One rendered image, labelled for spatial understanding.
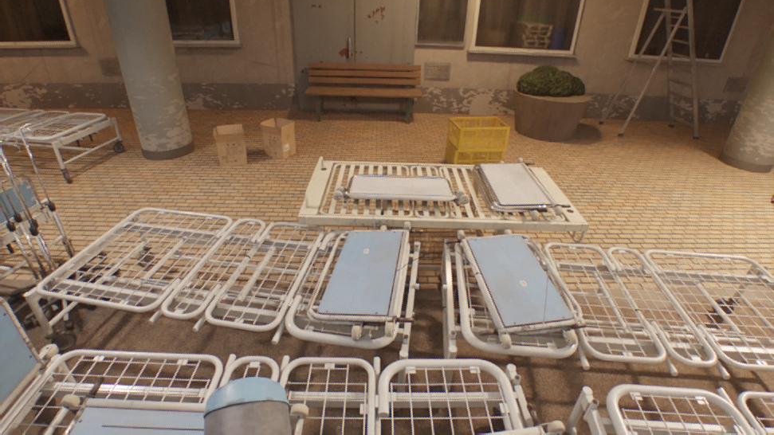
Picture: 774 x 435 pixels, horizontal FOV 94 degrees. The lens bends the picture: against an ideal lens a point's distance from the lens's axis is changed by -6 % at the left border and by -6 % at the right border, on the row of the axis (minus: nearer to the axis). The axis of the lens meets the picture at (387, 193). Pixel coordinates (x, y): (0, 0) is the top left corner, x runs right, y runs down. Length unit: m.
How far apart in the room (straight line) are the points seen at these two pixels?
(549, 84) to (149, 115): 5.20
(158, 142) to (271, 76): 2.38
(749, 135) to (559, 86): 2.50
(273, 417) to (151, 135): 4.84
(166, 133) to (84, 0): 3.31
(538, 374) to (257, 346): 1.64
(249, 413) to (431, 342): 2.00
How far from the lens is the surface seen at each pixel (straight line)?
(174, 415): 1.68
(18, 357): 2.11
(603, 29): 7.46
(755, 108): 6.71
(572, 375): 2.60
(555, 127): 6.00
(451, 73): 6.72
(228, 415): 0.60
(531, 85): 5.94
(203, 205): 4.08
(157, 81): 5.10
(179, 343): 2.72
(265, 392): 0.62
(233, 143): 4.77
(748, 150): 6.79
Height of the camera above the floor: 1.89
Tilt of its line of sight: 28 degrees down
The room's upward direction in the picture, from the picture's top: 2 degrees clockwise
